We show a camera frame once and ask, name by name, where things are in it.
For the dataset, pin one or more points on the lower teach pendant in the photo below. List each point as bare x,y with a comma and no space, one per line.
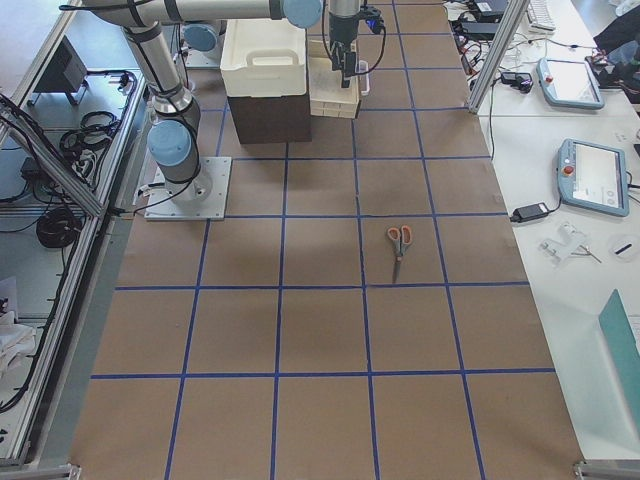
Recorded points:
593,177

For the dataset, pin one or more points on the aluminium frame rail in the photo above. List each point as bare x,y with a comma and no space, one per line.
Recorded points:
61,154

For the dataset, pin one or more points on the aluminium frame post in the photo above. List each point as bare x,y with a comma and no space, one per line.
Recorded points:
505,33

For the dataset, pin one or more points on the upper teach pendant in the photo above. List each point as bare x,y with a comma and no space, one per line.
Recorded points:
569,84

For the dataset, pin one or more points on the teach pendant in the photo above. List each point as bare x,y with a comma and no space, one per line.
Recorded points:
593,177
569,84

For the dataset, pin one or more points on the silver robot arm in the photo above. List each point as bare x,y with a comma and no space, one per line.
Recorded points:
141,23

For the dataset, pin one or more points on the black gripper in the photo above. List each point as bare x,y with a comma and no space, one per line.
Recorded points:
342,31

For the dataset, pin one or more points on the black power adapter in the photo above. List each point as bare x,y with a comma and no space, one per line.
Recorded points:
529,213

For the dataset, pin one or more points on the white plastic tray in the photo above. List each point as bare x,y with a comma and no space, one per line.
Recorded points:
264,58

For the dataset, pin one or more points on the dark brown drawer cabinet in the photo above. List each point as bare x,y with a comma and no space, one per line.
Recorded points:
265,120

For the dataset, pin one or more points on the wooden drawer with white handle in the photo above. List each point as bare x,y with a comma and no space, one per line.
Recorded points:
327,96

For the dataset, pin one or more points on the white keyboard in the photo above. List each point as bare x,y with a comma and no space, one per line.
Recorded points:
539,18

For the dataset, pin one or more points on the orange grey scissors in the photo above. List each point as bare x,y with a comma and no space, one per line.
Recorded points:
401,238

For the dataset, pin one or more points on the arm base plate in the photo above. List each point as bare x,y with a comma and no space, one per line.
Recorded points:
205,198
204,59

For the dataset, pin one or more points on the clear acrylic bracket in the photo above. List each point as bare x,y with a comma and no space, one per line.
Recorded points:
568,243

